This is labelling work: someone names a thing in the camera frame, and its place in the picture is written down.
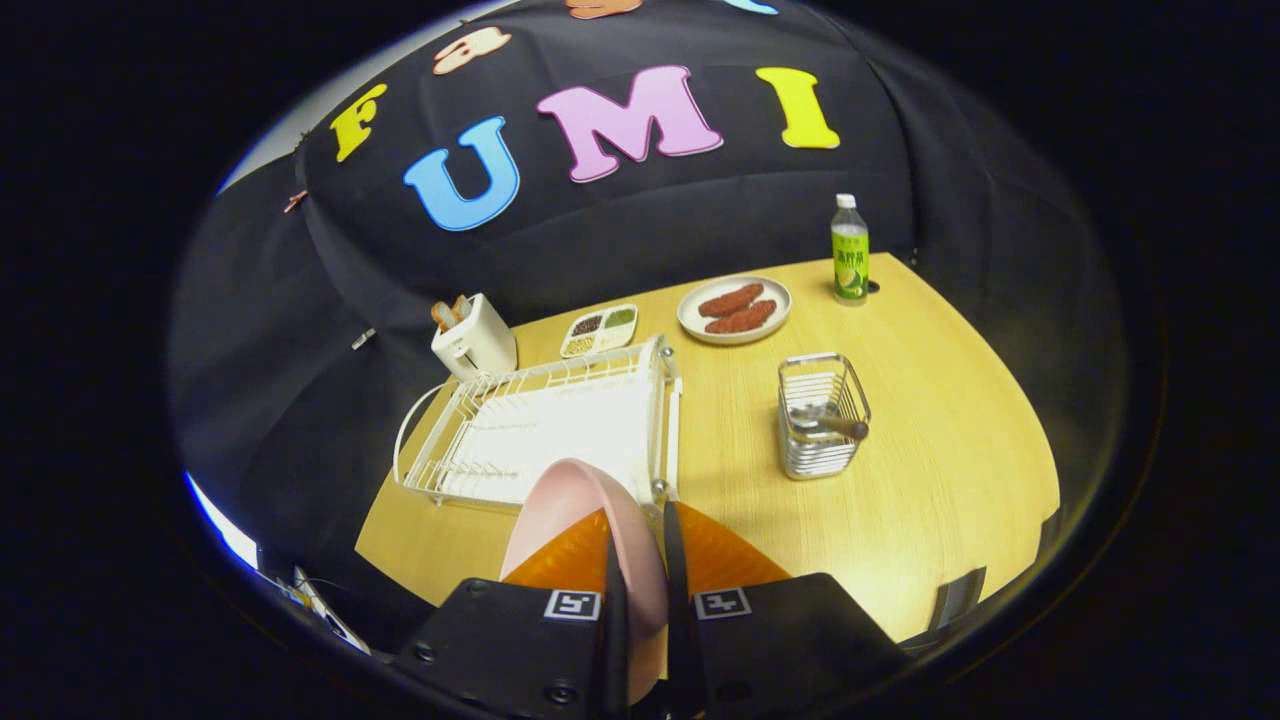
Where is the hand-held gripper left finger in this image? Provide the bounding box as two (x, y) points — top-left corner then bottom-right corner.
(395, 505), (631, 720)

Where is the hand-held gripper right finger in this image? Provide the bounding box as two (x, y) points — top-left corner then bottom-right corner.
(662, 500), (911, 720)

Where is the pink plate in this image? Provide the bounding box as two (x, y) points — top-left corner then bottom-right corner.
(500, 458), (669, 706)

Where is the metal wire basket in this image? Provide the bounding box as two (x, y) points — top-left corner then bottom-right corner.
(777, 352), (872, 481)

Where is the spoon with dark wooden handle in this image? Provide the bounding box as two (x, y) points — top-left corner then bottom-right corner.
(788, 403), (871, 442)

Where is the white wire dish rack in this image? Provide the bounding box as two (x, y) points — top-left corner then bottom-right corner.
(393, 335), (684, 507)

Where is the white plate with patties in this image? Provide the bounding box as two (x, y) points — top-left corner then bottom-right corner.
(677, 275), (793, 346)

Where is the white toaster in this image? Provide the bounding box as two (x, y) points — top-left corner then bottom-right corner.
(431, 293), (518, 382)

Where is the brown meat patty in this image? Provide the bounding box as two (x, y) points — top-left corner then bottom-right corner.
(697, 283), (765, 318)
(704, 299), (778, 335)

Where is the white sectioned tray with beans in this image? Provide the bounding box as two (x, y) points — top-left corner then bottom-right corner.
(559, 304), (639, 359)

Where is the green label drink bottle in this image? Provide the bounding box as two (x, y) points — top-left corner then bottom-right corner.
(831, 193), (870, 306)

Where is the black backdrop cloth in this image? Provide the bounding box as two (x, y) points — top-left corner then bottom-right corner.
(170, 0), (1131, 641)

